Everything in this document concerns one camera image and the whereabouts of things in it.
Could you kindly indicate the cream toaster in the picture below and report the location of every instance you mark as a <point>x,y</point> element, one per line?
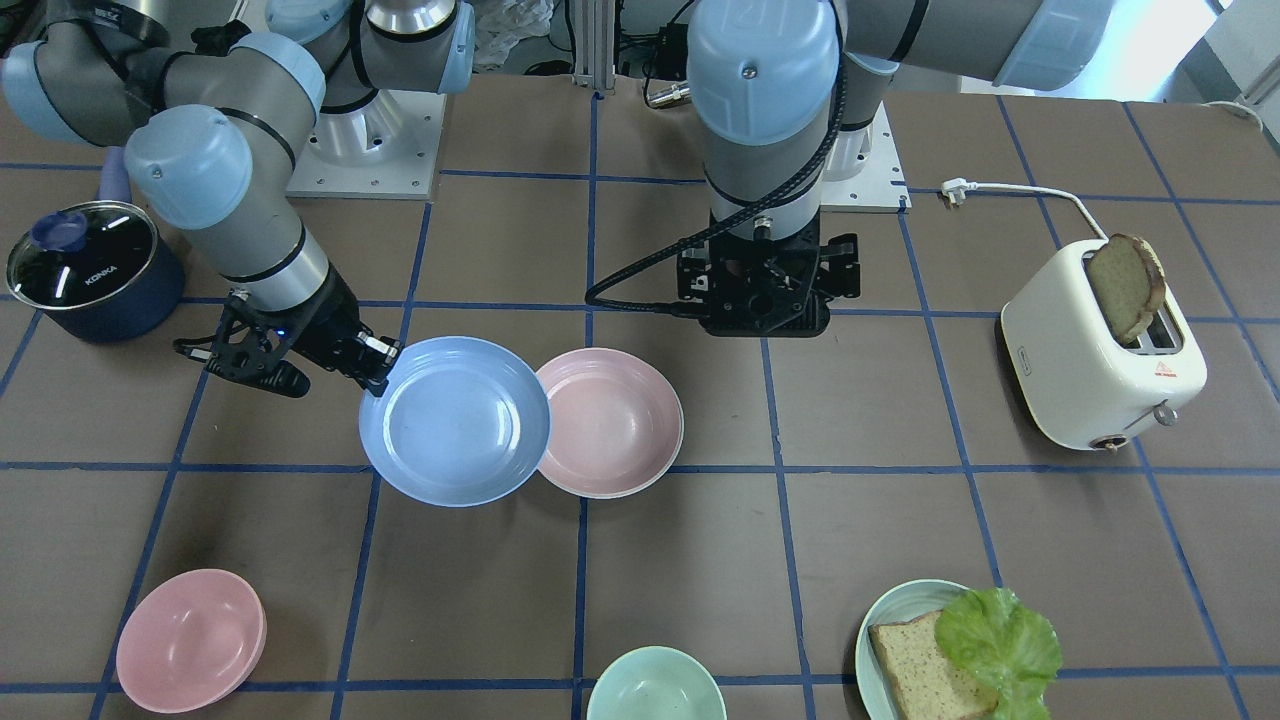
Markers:
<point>1082,389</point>

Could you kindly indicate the pink plate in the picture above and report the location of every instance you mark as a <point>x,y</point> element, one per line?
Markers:
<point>601,395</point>

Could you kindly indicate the blue plate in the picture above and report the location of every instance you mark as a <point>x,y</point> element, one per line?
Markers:
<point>462,422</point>

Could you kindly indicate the green bowl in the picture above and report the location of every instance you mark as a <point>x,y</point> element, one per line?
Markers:
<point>656,682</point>

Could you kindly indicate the green plate with food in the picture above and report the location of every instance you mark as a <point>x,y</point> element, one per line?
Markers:
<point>902,603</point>

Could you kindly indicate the cream plate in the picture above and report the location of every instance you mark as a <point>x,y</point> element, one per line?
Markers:
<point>607,471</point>

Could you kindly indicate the pink bowl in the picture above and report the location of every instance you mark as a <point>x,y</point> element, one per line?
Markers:
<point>191,641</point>

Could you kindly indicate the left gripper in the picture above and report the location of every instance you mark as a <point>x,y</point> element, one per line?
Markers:
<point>843,262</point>

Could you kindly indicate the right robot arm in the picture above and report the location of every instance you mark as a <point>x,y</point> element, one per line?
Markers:
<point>211,139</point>

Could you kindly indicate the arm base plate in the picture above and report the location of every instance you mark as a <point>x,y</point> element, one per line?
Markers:
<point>863,173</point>
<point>385,150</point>

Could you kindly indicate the aluminium frame post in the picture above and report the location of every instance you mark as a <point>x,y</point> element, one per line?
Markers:
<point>594,26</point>

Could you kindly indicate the bread slice in toaster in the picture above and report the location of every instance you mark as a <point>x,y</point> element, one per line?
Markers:
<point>1129,285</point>

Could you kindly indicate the dark blue pot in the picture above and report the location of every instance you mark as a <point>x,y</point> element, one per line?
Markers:
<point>100,269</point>

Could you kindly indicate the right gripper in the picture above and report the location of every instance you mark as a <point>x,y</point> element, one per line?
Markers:
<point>322,325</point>

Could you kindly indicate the bread slice on plate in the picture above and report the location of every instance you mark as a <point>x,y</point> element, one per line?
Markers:
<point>924,683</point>

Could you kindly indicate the lettuce leaf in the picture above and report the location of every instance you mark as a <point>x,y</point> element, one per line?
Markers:
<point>1004,646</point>

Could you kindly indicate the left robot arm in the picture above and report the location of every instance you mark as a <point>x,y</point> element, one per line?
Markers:
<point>782,87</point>

